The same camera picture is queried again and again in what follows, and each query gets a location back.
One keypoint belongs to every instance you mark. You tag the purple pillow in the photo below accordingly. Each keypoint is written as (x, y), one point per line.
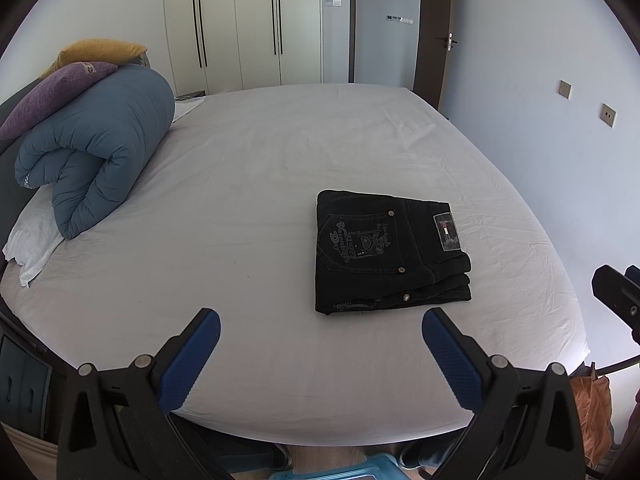
(50, 95)

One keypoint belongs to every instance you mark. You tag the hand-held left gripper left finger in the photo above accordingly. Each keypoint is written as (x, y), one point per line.
(192, 365)

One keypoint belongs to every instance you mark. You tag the black denim pants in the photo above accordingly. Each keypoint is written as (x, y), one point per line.
(350, 280)

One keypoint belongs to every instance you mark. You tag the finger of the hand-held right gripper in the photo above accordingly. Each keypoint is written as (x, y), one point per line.
(612, 292)

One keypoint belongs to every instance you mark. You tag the dark nightstand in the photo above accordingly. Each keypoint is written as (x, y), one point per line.
(20, 385)
(192, 94)

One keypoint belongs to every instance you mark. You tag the person's dark shoe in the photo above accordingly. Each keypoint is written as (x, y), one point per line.
(282, 457)
(420, 455)

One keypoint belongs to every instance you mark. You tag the bed with white sheet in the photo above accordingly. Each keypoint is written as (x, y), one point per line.
(250, 185)

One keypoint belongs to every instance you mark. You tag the beige wall socket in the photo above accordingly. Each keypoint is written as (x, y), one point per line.
(565, 89)
(608, 115)

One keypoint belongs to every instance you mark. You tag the white wardrobe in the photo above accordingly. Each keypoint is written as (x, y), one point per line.
(235, 20)

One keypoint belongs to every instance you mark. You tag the beige cloth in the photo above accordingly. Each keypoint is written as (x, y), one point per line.
(25, 455)

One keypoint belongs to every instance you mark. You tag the yellow pillow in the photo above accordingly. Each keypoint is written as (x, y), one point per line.
(95, 50)

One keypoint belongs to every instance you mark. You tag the white hallway switch panel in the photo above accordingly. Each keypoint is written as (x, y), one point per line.
(400, 19)

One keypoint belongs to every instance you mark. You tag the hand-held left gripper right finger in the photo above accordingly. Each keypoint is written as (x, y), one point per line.
(450, 360)

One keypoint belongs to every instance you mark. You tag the orange bag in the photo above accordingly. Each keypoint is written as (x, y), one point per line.
(592, 410)

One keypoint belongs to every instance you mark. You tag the dark brown door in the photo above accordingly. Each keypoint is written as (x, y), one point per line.
(430, 35)

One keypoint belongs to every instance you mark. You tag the blue rolled duvet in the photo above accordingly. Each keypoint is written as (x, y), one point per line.
(110, 125)

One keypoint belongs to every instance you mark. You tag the white pillow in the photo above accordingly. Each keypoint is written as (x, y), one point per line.
(187, 106)
(32, 240)

